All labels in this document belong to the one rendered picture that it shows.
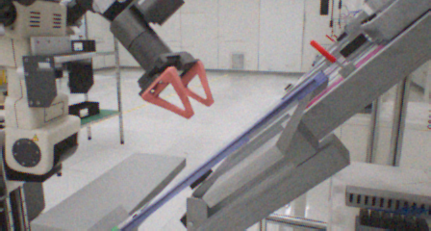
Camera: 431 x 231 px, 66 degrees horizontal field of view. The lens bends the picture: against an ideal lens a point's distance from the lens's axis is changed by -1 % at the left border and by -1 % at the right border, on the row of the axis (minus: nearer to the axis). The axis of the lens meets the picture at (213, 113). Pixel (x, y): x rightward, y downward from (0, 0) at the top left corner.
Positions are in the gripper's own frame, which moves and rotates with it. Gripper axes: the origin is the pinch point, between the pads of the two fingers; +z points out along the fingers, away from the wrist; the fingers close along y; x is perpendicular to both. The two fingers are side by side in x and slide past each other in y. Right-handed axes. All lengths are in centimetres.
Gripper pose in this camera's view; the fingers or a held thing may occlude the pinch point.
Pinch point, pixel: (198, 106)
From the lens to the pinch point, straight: 55.8
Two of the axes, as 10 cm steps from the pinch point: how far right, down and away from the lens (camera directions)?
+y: 3.1, -2.1, 9.3
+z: 6.6, 7.5, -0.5
